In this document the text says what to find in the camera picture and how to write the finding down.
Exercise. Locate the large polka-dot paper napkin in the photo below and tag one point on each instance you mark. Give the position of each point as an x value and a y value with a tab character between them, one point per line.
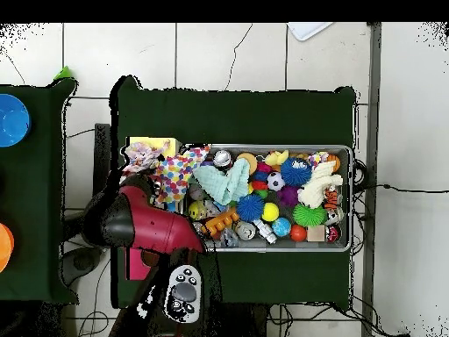
175	172

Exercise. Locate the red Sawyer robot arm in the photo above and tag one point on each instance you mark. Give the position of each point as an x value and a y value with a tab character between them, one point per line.
158	224

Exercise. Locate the wooden box with three holes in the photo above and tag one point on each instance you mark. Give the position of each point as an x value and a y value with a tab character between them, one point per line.
147	144

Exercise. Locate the silver mesh bin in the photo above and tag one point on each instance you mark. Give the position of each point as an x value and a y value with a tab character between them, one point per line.
315	247

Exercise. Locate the mint green cloth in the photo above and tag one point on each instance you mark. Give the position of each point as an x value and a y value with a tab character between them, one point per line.
224	182

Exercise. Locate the silver drink can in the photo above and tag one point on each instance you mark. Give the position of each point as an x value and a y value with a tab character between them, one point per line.
222	158

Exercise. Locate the small soccer ball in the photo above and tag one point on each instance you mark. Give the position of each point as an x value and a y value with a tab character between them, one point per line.
276	181

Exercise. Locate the yellow tennis ball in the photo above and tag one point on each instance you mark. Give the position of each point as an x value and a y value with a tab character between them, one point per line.
270	212

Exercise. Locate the silver toy robot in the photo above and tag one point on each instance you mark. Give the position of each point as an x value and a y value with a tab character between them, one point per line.
265	231

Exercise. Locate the blue globe ball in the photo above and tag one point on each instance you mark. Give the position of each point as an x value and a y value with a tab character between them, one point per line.
281	227

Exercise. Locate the blue spiky ball with eyes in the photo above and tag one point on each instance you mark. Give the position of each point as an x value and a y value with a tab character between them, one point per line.
296	172

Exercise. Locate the dark green table cloth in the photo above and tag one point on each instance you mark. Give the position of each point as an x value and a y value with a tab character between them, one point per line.
245	116
35	182

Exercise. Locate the cream knitted cloth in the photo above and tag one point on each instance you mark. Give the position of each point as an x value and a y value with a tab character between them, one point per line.
317	186

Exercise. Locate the white board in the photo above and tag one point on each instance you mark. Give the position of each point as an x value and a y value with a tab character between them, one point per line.
308	30

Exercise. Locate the small green object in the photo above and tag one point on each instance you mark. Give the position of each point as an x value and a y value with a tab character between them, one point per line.
64	74

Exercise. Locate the blue plastic bowl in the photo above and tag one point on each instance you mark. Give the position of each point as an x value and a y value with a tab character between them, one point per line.
12	121

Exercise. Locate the orange plastic bowl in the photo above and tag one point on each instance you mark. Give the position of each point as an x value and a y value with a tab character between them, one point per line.
5	247

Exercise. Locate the grey metal post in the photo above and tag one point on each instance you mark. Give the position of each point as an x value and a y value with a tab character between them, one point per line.
373	87

